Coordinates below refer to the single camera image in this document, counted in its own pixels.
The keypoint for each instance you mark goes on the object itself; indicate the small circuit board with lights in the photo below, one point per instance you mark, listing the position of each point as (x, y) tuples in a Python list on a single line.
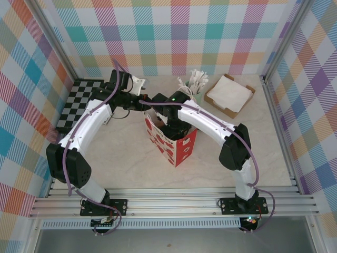
[(250, 220)]

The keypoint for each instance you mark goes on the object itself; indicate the brown cardboard napkin tray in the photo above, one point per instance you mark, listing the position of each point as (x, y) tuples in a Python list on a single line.
[(231, 114)]

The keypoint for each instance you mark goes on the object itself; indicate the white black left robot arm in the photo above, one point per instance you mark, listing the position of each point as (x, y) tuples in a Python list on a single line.
[(87, 126)]

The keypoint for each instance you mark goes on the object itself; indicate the black grey chessboard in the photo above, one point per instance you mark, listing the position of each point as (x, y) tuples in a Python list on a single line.
[(71, 105)]

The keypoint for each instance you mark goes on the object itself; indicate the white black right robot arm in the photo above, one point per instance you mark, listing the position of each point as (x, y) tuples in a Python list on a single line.
[(205, 121)]

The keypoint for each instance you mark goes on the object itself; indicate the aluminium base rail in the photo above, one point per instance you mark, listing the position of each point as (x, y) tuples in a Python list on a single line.
[(171, 203)]

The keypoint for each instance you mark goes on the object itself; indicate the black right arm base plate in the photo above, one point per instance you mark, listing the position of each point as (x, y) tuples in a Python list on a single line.
[(229, 205)]

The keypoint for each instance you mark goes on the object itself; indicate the aluminium frame post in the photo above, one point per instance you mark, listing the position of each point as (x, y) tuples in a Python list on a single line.
[(61, 39), (285, 39)]

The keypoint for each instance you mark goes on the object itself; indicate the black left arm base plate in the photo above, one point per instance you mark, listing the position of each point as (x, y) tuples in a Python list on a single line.
[(121, 206)]

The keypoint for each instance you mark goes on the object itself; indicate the perforated metal strip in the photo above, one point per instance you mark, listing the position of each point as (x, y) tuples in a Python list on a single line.
[(171, 224)]

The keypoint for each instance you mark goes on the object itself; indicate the aluminium side rail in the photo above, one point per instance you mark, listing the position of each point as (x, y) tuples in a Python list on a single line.
[(51, 192), (287, 153)]

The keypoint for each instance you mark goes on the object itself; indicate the mint green straw holder cup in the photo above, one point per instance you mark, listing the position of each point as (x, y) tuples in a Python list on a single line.
[(199, 96)]

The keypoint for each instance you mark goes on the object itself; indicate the white red printed paper bag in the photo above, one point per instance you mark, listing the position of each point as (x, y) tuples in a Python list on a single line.
[(181, 153)]

